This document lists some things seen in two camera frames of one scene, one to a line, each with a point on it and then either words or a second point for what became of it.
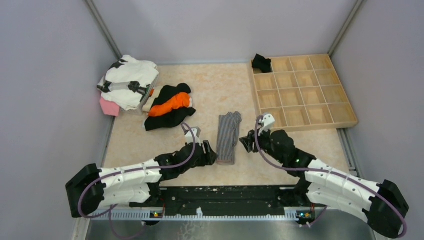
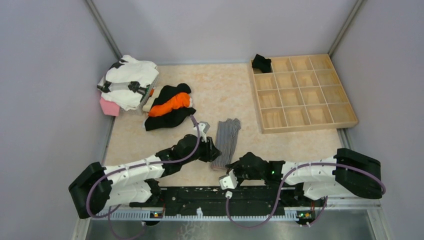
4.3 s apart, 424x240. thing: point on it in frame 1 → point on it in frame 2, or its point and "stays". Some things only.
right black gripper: x=248 y=142 → x=234 y=167
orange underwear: x=183 y=100 stays
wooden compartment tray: x=302 y=93 stays
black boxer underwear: x=263 y=64 stays
